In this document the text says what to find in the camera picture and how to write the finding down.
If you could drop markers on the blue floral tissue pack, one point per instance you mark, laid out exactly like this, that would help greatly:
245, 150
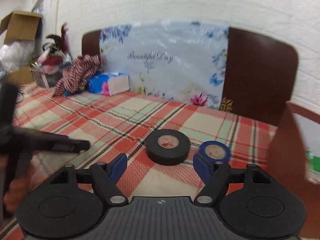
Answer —
109, 84

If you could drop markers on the brown cardboard box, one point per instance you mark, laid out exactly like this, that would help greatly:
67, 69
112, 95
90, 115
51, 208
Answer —
297, 132

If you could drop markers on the person's left hand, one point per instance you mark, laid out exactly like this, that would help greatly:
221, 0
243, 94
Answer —
18, 189

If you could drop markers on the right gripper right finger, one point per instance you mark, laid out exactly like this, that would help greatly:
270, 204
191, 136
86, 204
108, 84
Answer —
215, 177

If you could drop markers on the open cardboard box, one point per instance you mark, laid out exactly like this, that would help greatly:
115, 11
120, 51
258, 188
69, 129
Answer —
20, 26

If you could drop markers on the large black tape roll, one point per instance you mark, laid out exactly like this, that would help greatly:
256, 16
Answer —
167, 147

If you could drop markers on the red checkered cloth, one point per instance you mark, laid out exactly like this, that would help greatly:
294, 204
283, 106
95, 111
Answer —
76, 77

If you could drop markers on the blue tape roll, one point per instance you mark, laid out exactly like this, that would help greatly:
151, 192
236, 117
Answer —
215, 151

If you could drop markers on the basket of clutter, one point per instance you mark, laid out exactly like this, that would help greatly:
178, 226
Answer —
55, 58

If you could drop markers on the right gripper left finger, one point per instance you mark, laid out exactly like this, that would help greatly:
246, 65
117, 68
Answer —
105, 177

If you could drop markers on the floral plastic-wrapped mattress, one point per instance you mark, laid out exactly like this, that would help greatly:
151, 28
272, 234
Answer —
179, 61

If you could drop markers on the brown wooden headboard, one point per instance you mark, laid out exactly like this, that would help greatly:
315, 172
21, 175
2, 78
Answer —
260, 74

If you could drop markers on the green box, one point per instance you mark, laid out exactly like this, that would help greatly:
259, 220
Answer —
313, 161

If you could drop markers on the plaid bed blanket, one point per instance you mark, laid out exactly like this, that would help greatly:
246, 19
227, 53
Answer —
161, 198

